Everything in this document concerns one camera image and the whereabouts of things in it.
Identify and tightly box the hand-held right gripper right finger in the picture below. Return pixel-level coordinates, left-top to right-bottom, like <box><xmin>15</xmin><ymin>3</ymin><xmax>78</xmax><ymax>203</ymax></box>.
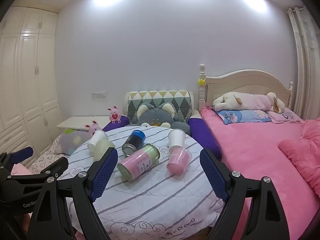
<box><xmin>199</xmin><ymin>148</ymin><xmax>296</xmax><ymax>240</ymax></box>

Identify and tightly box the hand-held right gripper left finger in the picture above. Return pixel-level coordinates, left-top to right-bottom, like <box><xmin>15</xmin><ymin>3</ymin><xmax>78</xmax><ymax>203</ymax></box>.
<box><xmin>27</xmin><ymin>146</ymin><xmax>118</xmax><ymax>240</ymax></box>

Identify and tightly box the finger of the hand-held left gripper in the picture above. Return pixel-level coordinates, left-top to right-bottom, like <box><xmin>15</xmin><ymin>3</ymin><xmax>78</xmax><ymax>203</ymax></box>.
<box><xmin>0</xmin><ymin>146</ymin><xmax>34</xmax><ymax>178</ymax></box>
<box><xmin>7</xmin><ymin>157</ymin><xmax>70</xmax><ymax>188</ymax></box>

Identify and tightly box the pale green cup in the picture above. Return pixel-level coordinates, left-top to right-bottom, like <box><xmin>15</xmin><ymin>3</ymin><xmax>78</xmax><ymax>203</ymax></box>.
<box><xmin>93</xmin><ymin>140</ymin><xmax>116</xmax><ymax>163</ymax></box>

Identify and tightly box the white paper cup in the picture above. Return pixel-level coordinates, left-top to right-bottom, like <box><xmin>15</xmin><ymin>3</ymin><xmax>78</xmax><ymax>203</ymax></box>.
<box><xmin>168</xmin><ymin>129</ymin><xmax>186</xmax><ymax>151</ymax></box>
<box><xmin>87</xmin><ymin>129</ymin><xmax>109</xmax><ymax>153</ymax></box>

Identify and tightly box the pink cup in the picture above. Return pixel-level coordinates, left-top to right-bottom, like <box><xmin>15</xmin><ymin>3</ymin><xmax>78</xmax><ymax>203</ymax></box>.
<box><xmin>166</xmin><ymin>147</ymin><xmax>192</xmax><ymax>175</ymax></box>

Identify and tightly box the heart print bed sheet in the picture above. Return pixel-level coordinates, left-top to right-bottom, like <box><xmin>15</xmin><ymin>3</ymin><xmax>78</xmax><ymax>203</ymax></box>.
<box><xmin>30</xmin><ymin>134</ymin><xmax>73</xmax><ymax>175</ymax></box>

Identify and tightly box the pink and green can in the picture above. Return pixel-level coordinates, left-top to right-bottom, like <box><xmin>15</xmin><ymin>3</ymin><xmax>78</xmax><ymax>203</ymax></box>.
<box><xmin>117</xmin><ymin>143</ymin><xmax>160</xmax><ymax>182</ymax></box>

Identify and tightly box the purple cushion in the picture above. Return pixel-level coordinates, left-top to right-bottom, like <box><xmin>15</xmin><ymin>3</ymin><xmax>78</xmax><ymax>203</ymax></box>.
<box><xmin>187</xmin><ymin>117</ymin><xmax>222</xmax><ymax>159</ymax></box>
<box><xmin>102</xmin><ymin>115</ymin><xmax>130</xmax><ymax>132</ymax></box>

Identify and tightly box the blue metal can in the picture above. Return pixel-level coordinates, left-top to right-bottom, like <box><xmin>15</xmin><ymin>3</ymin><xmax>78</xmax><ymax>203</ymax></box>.
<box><xmin>122</xmin><ymin>129</ymin><xmax>146</xmax><ymax>155</ymax></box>

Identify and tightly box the grey flower cushion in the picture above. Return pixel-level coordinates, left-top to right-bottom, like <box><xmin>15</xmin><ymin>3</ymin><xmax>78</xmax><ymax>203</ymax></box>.
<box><xmin>58</xmin><ymin>128</ymin><xmax>92</xmax><ymax>155</ymax></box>

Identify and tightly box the pink fleece bed cover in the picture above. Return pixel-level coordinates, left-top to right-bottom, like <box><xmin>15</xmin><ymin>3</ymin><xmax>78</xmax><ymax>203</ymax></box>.
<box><xmin>201</xmin><ymin>106</ymin><xmax>320</xmax><ymax>232</ymax></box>

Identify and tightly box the pink bunny toy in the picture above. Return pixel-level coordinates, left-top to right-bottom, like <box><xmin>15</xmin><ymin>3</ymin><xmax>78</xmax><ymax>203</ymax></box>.
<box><xmin>84</xmin><ymin>120</ymin><xmax>102</xmax><ymax>137</ymax></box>
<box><xmin>107</xmin><ymin>105</ymin><xmax>121</xmax><ymax>124</ymax></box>

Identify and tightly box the white nightstand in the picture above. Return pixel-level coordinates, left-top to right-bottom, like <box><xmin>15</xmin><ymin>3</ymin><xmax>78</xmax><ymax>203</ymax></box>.
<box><xmin>56</xmin><ymin>116</ymin><xmax>112</xmax><ymax>131</ymax></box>

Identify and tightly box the blue cartoon pillow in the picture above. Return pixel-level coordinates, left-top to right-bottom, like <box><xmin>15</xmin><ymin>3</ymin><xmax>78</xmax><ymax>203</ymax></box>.
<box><xmin>216</xmin><ymin>109</ymin><xmax>272</xmax><ymax>125</ymax></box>

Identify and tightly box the cream wardrobe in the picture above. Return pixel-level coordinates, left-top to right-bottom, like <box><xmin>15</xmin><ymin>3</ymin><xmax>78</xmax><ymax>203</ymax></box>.
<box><xmin>0</xmin><ymin>5</ymin><xmax>63</xmax><ymax>165</ymax></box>

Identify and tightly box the grey plush cat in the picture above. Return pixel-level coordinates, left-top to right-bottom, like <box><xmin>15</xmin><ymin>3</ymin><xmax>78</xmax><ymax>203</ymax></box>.
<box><xmin>129</xmin><ymin>102</ymin><xmax>192</xmax><ymax>135</ymax></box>

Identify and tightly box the white and pink plush dog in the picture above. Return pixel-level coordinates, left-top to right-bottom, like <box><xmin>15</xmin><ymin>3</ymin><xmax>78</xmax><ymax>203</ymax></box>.
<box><xmin>212</xmin><ymin>92</ymin><xmax>285</xmax><ymax>113</ymax></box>

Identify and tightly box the folded pink blanket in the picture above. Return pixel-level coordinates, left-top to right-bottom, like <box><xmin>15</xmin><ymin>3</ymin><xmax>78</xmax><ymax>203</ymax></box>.
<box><xmin>278</xmin><ymin>119</ymin><xmax>320</xmax><ymax>191</ymax></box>

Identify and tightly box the diamond pattern headboard cover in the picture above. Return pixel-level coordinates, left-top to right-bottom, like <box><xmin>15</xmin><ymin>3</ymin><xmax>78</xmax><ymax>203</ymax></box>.
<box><xmin>127</xmin><ymin>90</ymin><xmax>194</xmax><ymax>125</ymax></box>

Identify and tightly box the pink printed pillow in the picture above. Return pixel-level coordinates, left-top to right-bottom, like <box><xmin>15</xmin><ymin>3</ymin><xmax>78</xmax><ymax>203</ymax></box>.
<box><xmin>266</xmin><ymin>109</ymin><xmax>304</xmax><ymax>124</ymax></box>

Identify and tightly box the cream wooden bed headboard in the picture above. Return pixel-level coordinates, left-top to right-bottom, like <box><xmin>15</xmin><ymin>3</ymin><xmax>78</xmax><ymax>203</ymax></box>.
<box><xmin>199</xmin><ymin>64</ymin><xmax>294</xmax><ymax>112</ymax></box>

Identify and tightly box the cream curtain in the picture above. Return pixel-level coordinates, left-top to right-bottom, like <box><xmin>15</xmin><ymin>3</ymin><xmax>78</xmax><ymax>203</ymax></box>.
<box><xmin>286</xmin><ymin>5</ymin><xmax>320</xmax><ymax>121</ymax></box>

